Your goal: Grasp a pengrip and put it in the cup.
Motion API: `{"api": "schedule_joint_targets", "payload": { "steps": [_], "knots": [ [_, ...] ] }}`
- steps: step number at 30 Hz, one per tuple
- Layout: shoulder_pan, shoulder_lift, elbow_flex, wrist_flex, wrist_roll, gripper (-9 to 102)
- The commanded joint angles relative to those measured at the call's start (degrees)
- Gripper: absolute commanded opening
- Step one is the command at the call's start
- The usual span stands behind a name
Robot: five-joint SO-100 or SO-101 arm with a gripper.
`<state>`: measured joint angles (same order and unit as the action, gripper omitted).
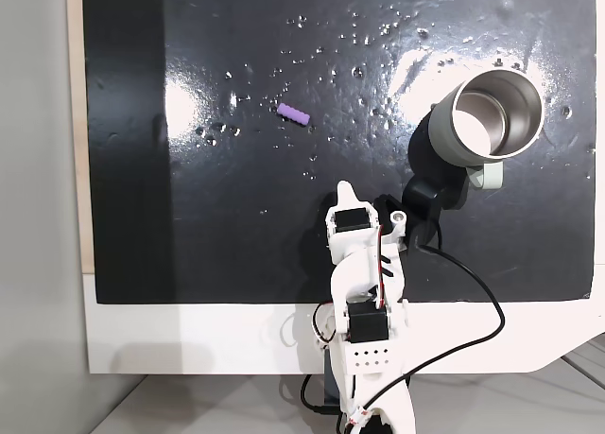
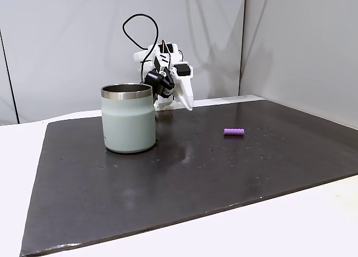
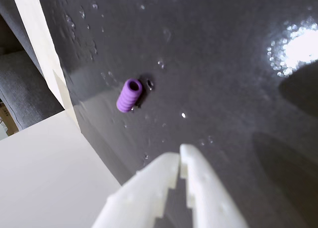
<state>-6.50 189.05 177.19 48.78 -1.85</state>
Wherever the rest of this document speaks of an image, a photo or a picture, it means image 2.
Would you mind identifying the mint green steel-rimmed cup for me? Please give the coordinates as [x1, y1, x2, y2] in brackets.
[100, 83, 157, 153]

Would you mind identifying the black camera cable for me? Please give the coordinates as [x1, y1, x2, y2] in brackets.
[121, 13, 160, 83]

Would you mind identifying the black rubber mat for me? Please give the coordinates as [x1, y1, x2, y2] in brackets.
[19, 99, 358, 257]

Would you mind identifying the purple ribbed pen grip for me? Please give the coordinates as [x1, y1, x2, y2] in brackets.
[223, 128, 245, 137]

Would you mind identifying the black camera box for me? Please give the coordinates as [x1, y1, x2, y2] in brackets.
[144, 67, 176, 99]

